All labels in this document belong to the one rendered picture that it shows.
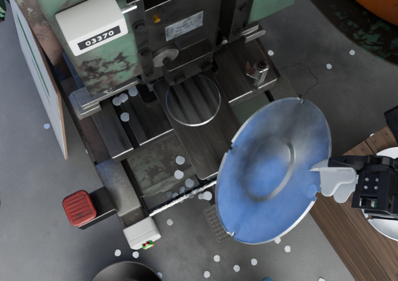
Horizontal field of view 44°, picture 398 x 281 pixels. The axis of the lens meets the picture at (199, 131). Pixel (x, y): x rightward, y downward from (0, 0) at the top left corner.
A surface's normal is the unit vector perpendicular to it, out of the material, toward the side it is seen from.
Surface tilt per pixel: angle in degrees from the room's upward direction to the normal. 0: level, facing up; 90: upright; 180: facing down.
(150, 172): 0
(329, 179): 46
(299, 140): 56
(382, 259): 0
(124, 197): 0
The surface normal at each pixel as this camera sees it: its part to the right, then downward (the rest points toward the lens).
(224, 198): -0.77, -0.40
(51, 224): 0.02, -0.25
